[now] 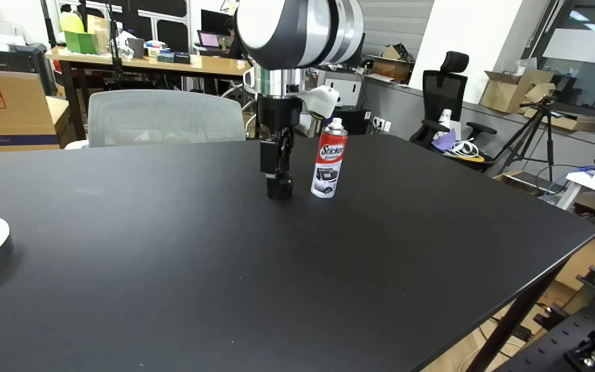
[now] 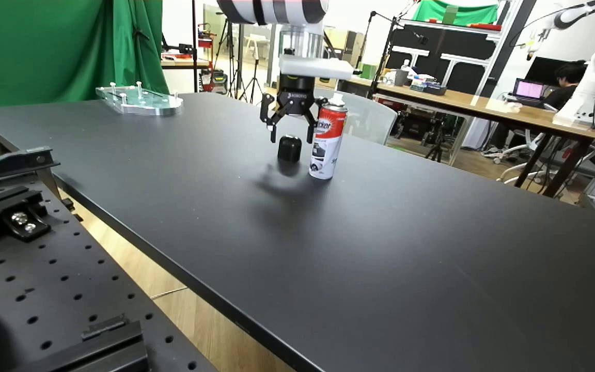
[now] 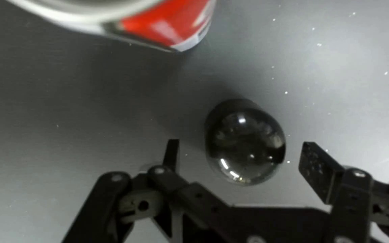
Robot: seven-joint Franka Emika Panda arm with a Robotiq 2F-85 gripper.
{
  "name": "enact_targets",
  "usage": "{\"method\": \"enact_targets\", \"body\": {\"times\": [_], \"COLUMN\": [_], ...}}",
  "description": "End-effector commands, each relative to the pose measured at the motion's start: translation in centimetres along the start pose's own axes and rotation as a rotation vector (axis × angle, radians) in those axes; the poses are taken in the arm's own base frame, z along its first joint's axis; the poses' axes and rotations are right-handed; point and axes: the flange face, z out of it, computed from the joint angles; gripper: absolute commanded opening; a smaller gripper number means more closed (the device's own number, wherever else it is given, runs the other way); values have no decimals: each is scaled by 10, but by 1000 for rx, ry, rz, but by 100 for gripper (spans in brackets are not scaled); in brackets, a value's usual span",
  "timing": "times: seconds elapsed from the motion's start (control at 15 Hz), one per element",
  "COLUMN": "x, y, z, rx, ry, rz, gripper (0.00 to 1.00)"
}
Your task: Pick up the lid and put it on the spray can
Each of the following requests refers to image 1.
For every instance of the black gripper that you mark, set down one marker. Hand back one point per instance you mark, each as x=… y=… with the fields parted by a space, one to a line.
x=280 y=115

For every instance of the black round lid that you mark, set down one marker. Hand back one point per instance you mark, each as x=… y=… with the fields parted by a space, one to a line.
x=280 y=189

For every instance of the red white spray can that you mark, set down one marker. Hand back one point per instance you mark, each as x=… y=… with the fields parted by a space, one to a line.
x=330 y=162

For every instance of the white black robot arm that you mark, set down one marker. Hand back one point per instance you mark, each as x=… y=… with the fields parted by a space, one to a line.
x=299 y=31

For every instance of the white drawer cabinet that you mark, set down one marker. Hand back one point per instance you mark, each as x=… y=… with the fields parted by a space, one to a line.
x=351 y=90

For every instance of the white power strip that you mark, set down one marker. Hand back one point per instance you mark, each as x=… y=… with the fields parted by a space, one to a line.
x=380 y=124

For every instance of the grey mesh chair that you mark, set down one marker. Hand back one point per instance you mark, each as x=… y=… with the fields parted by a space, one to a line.
x=165 y=115

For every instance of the long wooden desk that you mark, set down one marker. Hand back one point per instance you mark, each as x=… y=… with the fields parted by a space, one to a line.
x=175 y=64

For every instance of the black computer monitor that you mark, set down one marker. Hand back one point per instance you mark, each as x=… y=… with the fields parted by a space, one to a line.
x=216 y=31

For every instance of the small open cardboard box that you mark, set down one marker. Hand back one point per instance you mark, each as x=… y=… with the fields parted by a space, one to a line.
x=390 y=64

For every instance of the purple cloth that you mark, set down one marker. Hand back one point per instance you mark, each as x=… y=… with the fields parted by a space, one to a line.
x=442 y=141

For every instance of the white plastic bottle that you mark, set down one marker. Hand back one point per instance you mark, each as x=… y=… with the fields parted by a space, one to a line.
x=448 y=124

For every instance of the black office chair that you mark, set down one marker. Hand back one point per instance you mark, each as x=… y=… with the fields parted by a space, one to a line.
x=445 y=94

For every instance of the green box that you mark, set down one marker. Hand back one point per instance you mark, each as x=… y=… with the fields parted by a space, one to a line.
x=82 y=42

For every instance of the open cardboard box with flaps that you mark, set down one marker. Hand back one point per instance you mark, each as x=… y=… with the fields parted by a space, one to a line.
x=510 y=90

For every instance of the large brown cardboard box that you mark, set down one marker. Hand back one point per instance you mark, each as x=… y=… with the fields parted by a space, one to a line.
x=5 y=110

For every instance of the black case on shelf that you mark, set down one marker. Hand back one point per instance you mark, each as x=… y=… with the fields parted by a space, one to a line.
x=8 y=59

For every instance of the black table leg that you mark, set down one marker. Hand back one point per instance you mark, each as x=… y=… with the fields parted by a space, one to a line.
x=510 y=322

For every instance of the flat wide cardboard box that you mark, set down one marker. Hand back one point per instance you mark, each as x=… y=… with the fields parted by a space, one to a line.
x=573 y=120

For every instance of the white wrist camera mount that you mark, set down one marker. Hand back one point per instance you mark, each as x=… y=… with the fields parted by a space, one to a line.
x=323 y=102

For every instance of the black camera tripod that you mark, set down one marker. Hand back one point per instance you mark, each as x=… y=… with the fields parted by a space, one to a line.
x=532 y=136

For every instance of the black metal equipment frame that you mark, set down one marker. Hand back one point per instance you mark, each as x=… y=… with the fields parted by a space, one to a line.
x=580 y=337

